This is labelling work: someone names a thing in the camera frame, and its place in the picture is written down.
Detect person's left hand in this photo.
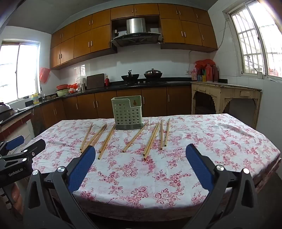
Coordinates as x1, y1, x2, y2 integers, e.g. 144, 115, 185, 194
10, 183, 24, 215

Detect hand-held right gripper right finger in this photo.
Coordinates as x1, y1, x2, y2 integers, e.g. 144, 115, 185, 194
182, 144, 259, 229

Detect lidded wok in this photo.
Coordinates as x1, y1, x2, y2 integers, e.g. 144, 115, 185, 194
144, 68, 163, 79

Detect wooden wall cabinets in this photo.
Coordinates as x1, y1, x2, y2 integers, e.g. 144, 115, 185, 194
50, 3, 218, 70

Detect large red plastic bag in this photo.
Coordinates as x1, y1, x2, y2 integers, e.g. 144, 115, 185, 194
195, 59, 216, 69

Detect brown dining table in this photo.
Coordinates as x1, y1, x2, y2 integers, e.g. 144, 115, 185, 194
73, 152, 282, 222

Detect hanging red plastic bag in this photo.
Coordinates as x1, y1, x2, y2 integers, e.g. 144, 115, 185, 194
39, 67, 51, 83

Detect cream wooden side table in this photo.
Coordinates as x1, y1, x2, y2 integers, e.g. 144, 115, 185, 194
191, 81, 263, 130

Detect dark cutting board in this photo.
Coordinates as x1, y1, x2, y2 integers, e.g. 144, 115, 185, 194
86, 73, 105, 90

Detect grey perforated utensil holder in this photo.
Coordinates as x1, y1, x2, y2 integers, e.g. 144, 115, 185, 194
111, 95, 142, 130

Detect black wok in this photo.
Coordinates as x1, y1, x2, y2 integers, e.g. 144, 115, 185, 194
121, 70, 140, 81

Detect barred window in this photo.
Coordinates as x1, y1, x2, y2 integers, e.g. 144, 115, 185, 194
228, 0, 282, 78

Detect sliding window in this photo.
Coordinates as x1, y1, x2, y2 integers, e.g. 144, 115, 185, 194
0, 41, 41, 104

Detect metal pot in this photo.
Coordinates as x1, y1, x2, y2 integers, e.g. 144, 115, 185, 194
0, 102, 15, 120

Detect wooden base cabinets black countertop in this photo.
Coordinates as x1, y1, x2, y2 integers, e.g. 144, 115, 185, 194
24, 78, 192, 137

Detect green basin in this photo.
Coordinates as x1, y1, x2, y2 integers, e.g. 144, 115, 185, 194
56, 88, 71, 97

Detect white plastic bag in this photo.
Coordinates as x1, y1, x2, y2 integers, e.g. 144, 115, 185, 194
76, 76, 87, 92

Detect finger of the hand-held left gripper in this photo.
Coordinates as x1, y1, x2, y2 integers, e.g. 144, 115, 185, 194
0, 139, 46, 168
0, 135, 24, 154

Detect red floral tablecloth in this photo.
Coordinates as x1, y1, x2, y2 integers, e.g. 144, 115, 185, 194
32, 113, 281, 215

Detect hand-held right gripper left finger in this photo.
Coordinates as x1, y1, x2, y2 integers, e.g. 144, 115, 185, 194
23, 145, 99, 229

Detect gas stove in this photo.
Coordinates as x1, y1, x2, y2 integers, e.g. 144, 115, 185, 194
119, 80, 169, 86

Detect steel range hood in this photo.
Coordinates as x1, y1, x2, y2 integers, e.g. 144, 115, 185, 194
111, 18, 163, 47

